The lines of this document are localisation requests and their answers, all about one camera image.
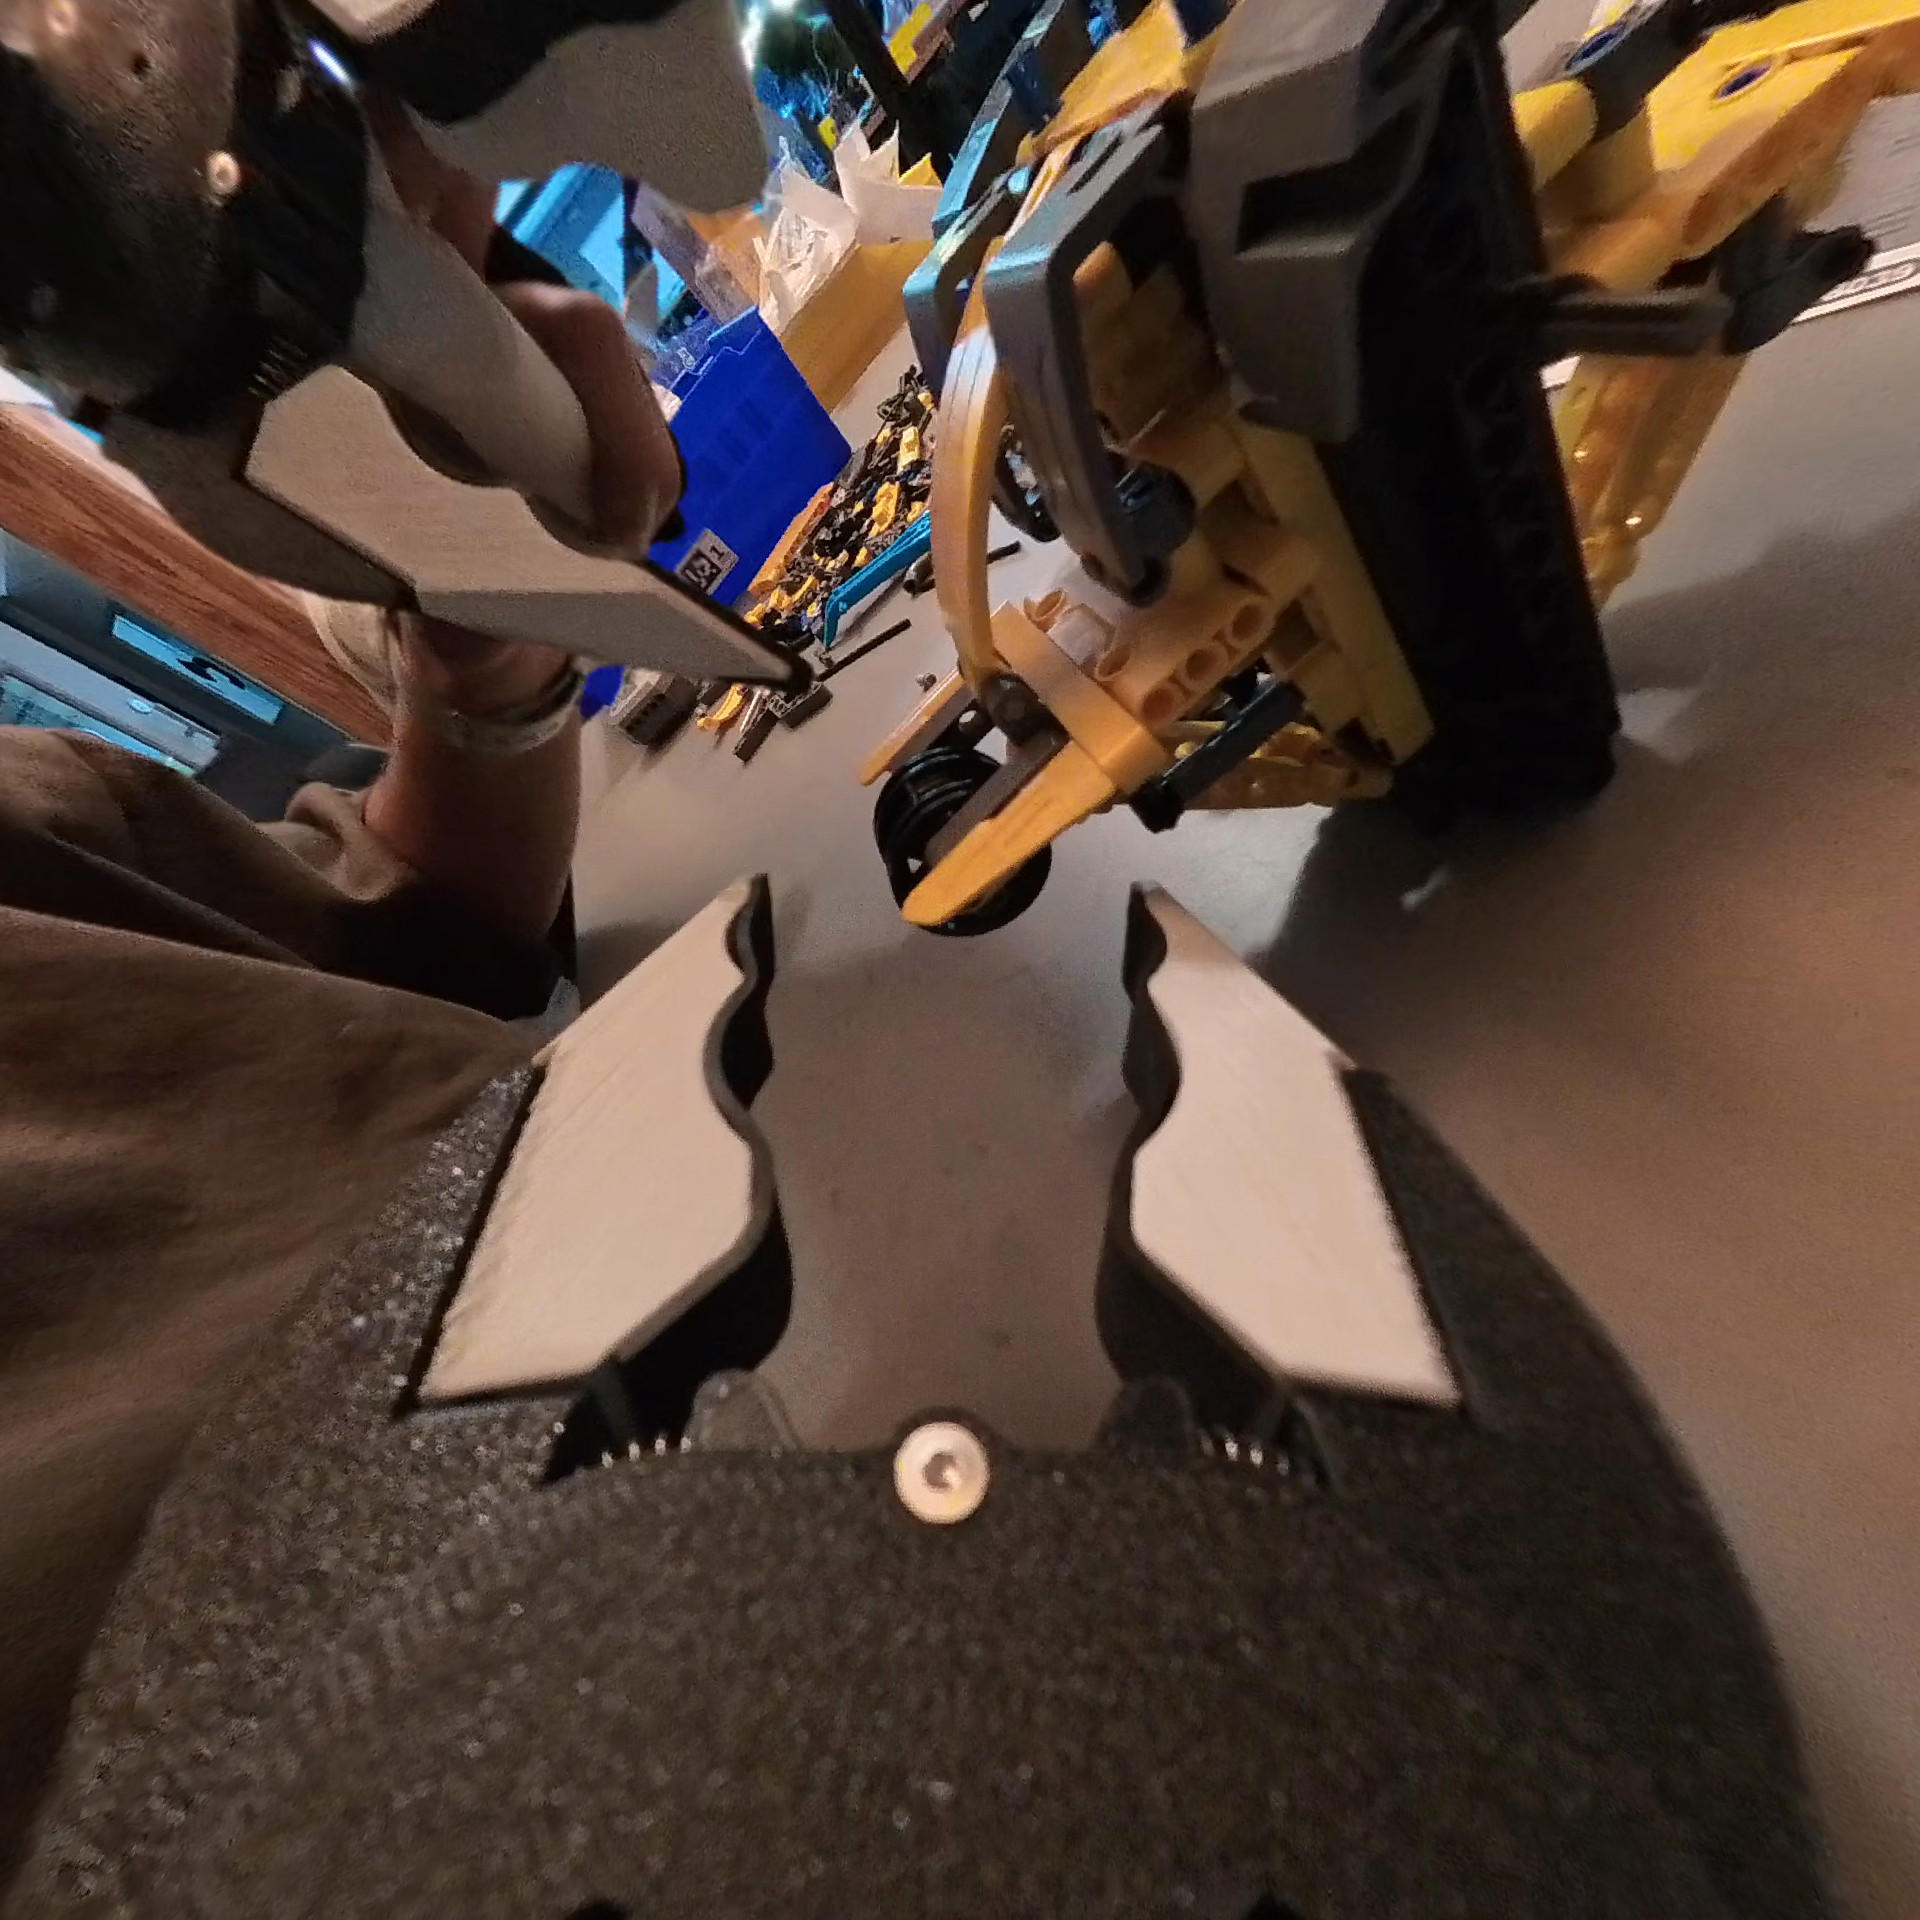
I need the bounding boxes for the silver wristband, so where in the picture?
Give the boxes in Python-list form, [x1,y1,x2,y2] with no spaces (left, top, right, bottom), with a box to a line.
[444,661,592,761]

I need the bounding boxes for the clear plastic bags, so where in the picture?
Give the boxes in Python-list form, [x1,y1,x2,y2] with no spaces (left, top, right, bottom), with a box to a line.
[744,113,945,323]

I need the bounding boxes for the wooden board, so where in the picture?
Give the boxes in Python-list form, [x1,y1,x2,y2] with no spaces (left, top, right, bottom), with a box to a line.
[0,404,395,750]

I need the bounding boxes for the yellow box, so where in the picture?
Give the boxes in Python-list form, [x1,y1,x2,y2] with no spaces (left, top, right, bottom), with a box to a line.
[780,225,940,414]

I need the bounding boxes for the yellow plastic panel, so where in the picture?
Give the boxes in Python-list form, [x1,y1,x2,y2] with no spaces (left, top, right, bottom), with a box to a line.
[1511,0,1902,604]

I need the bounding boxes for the person's left forearm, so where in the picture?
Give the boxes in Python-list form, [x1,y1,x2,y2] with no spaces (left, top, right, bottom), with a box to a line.
[361,705,592,965]

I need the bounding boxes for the yellow toy building-block vehicle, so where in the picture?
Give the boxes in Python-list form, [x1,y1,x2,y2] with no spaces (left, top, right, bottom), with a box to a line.
[857,0,1878,941]

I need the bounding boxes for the pile of toy building parts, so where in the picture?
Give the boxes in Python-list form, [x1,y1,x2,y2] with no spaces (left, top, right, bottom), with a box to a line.
[600,367,991,767]

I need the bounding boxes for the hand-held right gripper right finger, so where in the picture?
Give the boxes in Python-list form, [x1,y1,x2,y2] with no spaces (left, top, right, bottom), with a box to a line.
[1100,884,1465,1437]

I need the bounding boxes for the person's left hand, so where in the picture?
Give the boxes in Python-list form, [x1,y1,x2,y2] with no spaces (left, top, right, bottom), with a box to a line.
[367,97,691,730]

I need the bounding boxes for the blue plastic bin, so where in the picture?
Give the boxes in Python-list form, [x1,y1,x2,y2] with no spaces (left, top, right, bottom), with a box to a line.
[577,307,857,714]

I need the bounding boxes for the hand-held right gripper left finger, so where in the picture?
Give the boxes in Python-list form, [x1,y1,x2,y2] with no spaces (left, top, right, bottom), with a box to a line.
[398,874,794,1434]

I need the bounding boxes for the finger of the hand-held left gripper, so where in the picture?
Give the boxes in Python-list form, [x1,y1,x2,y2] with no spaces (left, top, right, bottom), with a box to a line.
[238,364,815,694]

